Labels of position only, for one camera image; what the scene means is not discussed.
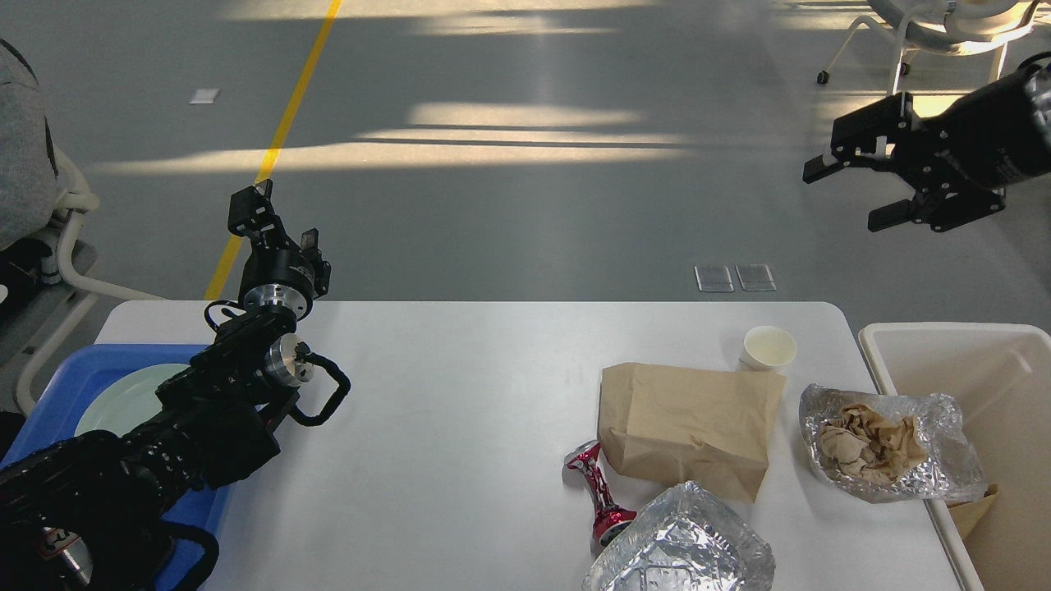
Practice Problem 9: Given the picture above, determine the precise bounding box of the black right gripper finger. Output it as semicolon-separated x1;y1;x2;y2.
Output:
802;91;915;184
867;197;934;232

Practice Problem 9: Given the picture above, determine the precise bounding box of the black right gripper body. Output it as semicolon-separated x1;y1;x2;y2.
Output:
893;63;1050;232

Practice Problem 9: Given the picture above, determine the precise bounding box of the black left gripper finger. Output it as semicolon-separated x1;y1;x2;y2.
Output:
227;179;292;250
300;228;332;298

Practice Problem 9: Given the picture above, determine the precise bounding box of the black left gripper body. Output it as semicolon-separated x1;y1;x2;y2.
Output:
239;246;318;319

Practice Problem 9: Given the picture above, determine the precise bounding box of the light green plate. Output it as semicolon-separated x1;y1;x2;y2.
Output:
74;363;189;437

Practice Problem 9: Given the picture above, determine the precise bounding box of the brown paper napkin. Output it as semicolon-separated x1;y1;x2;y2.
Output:
817;404;929;485

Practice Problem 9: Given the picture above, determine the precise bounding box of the small foil piece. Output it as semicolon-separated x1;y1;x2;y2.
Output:
798;384;989;502

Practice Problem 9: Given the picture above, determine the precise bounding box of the brown paper bag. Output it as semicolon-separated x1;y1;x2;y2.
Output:
597;363;786;504

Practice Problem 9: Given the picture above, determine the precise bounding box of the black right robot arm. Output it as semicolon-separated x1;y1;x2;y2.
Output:
802;53;1050;232

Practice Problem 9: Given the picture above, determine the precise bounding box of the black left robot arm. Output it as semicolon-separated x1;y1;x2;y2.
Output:
1;179;351;590

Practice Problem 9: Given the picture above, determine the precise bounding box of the white chair top right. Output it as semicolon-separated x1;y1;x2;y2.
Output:
815;1;1040;96

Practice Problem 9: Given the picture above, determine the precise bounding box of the white chair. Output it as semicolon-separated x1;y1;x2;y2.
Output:
815;1;1040;96
2;41;153;415

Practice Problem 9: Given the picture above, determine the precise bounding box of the right floor outlet plate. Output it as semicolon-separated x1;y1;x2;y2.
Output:
735;264;778;292

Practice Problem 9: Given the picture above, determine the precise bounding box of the floor outlet plate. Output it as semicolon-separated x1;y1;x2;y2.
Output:
694;264;735;293
735;264;778;292

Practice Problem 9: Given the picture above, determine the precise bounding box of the left floor outlet plate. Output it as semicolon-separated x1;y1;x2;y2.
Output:
694;264;735;293

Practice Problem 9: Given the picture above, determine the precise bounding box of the white plastic bin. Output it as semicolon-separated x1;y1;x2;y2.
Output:
859;322;1050;590

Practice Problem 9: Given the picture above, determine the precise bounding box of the white chair left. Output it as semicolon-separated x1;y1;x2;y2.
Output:
2;41;153;415

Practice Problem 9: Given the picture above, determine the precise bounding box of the blue plastic tray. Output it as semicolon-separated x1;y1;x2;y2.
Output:
0;345;232;591

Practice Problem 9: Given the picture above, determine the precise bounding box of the cardboard piece in bin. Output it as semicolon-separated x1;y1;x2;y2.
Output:
946;483;998;539

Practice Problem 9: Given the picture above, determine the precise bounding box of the crumpled aluminium foil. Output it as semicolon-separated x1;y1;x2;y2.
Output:
581;480;776;590

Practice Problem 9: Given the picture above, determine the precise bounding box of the crushed red soda can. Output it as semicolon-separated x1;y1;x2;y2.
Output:
563;440;637;547

